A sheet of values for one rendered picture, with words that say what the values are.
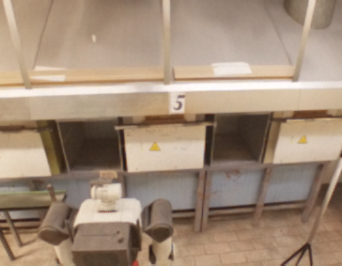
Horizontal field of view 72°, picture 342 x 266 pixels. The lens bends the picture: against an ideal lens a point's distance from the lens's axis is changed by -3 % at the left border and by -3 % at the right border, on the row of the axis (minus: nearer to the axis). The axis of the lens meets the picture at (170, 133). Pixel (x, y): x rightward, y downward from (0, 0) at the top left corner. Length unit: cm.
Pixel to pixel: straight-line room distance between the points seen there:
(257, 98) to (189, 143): 61
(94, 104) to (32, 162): 79
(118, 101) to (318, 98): 133
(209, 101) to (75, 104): 84
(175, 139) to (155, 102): 43
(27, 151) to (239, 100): 157
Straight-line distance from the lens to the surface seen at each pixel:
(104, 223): 104
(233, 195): 260
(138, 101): 154
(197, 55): 175
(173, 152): 192
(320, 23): 237
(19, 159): 216
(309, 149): 235
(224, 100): 161
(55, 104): 164
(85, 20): 208
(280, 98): 177
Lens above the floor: 211
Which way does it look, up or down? 27 degrees down
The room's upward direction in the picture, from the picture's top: straight up
